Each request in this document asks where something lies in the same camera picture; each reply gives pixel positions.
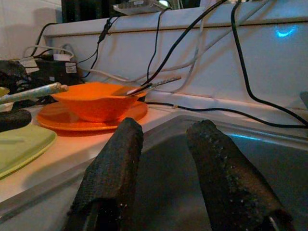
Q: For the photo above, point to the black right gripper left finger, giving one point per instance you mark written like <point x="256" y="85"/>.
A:
<point x="113" y="168"/>

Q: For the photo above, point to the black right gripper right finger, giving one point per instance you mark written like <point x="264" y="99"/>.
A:
<point x="231" y="180"/>

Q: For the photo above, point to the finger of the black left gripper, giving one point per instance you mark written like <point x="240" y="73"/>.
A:
<point x="10" y="72"/>
<point x="14" y="120"/>

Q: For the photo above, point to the light green plate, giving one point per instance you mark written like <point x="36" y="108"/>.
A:
<point x="21" y="149"/>

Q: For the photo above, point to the orange round plate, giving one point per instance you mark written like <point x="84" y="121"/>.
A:
<point x="55" y="118"/>

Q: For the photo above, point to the black power adapter box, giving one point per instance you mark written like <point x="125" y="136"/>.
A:
<point x="53" y="72"/>

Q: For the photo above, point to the white power plug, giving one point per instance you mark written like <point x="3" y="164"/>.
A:
<point x="62" y="57"/>

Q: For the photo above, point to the stainless steel sink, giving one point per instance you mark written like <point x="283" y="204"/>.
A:
<point x="166" y="192"/>

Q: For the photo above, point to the orange bowl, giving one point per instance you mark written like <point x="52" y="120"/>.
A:
<point x="96" y="108"/>

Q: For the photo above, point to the dark metal chopstick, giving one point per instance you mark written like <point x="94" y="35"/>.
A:
<point x="146" y="85"/>

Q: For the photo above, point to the white flat device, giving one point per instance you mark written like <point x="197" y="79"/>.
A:
<point x="137" y="6"/>

